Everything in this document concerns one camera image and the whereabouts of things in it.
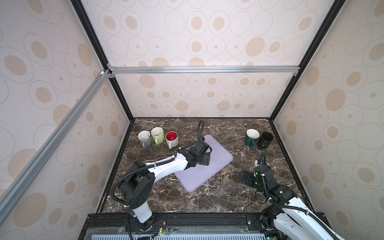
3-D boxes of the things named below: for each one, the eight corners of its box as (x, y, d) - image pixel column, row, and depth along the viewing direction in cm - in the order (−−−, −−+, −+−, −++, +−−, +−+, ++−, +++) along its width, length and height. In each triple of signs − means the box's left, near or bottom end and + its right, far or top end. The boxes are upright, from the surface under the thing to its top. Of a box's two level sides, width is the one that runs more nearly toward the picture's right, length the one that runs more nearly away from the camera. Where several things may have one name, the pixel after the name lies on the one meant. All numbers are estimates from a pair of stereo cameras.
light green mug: (158, 148, 103) (155, 140, 96) (152, 137, 109) (149, 129, 102) (168, 144, 106) (166, 135, 98) (162, 133, 112) (160, 125, 105)
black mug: (260, 150, 104) (265, 142, 96) (254, 141, 108) (258, 133, 101) (270, 147, 105) (275, 138, 98) (263, 139, 110) (268, 130, 102)
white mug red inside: (165, 150, 103) (163, 143, 97) (167, 138, 110) (165, 131, 103) (177, 150, 103) (176, 143, 97) (178, 138, 110) (177, 131, 103)
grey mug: (143, 153, 102) (139, 144, 94) (141, 140, 108) (136, 131, 101) (154, 149, 104) (151, 141, 96) (151, 137, 110) (148, 128, 102)
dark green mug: (244, 149, 104) (248, 140, 95) (241, 138, 110) (245, 128, 102) (256, 149, 104) (261, 140, 95) (253, 138, 110) (257, 128, 102)
